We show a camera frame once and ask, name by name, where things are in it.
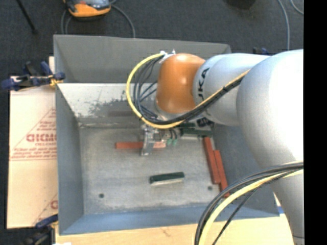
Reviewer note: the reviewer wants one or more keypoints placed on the dark green flat block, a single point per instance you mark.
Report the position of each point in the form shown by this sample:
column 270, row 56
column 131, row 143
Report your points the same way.
column 194, row 132
column 166, row 177

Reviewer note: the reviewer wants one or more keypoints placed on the red-brown flat block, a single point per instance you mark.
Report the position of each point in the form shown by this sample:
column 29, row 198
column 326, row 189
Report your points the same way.
column 211, row 159
column 221, row 172
column 127, row 145

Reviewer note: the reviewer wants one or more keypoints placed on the black cylinder on white bracket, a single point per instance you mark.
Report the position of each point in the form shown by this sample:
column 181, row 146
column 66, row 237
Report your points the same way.
column 204, row 122

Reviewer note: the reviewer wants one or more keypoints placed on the grey metal bin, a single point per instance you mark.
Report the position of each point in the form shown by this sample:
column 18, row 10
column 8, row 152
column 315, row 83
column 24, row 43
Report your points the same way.
column 122, row 177

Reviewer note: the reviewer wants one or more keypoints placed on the brown cardboard board red print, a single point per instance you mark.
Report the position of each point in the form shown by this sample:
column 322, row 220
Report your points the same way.
column 30, row 162

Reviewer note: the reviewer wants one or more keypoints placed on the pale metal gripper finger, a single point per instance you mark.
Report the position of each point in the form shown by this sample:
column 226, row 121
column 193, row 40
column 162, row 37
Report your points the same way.
column 147, row 138
column 146, row 150

